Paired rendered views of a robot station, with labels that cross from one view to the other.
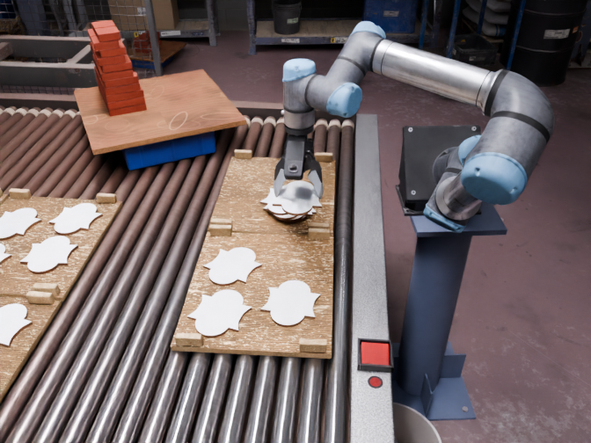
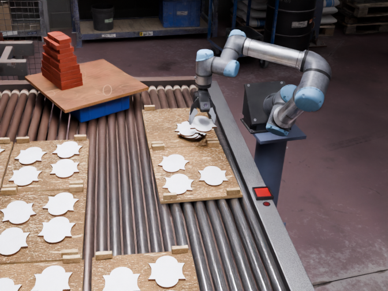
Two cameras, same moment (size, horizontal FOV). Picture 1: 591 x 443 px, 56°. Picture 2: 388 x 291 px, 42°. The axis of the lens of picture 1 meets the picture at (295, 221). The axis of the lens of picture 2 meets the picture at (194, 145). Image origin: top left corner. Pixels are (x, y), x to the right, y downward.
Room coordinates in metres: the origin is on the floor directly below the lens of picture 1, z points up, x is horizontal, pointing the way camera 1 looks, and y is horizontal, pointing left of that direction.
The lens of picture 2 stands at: (-0.81, 0.60, 2.19)
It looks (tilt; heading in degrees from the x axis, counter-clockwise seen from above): 31 degrees down; 344
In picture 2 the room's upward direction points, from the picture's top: 3 degrees clockwise
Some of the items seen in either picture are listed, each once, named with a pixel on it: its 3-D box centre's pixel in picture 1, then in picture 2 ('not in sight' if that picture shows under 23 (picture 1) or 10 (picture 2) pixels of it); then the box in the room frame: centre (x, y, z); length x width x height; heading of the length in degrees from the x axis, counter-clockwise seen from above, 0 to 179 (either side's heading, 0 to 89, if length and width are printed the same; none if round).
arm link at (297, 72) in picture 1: (300, 85); (205, 63); (1.22, -0.01, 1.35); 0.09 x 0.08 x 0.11; 50
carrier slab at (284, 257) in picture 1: (261, 286); (193, 171); (0.99, 0.08, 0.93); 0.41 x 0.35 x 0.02; 176
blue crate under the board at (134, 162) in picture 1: (161, 129); (92, 97); (1.75, 0.47, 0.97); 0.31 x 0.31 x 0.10; 24
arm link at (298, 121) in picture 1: (297, 116); (202, 79); (1.22, -0.01, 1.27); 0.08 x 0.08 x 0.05
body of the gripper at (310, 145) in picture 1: (299, 144); (202, 94); (1.23, -0.01, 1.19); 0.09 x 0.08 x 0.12; 175
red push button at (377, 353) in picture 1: (375, 355); (262, 193); (0.79, -0.17, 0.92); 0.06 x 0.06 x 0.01; 84
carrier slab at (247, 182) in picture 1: (277, 193); (178, 127); (1.41, 0.06, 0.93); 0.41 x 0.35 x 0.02; 175
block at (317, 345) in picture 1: (312, 345); (232, 191); (0.79, -0.04, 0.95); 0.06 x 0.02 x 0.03; 86
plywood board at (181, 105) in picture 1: (156, 106); (86, 82); (1.82, 0.49, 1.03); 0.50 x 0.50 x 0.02; 24
